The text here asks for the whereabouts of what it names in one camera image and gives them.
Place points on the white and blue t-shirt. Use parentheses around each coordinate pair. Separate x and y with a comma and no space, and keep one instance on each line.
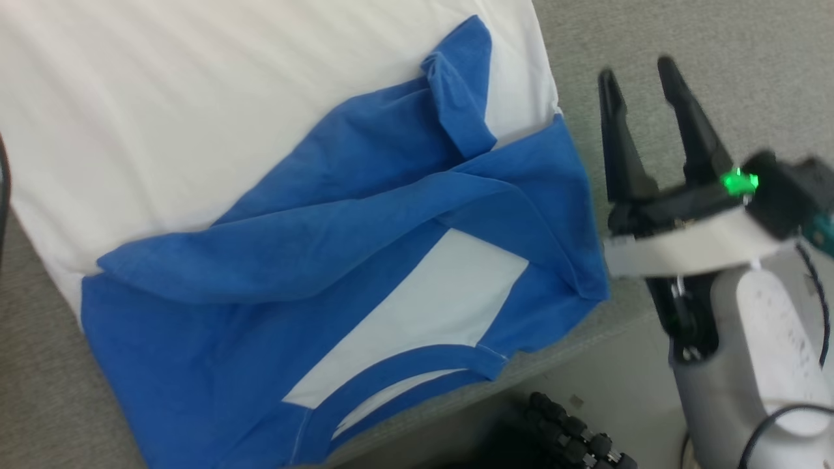
(326,228)

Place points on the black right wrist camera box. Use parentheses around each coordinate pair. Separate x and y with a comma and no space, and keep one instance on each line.
(788,195)

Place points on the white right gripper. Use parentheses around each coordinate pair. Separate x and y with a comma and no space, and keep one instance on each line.
(690,247)

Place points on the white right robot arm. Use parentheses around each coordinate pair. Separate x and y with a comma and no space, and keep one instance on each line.
(736,391)

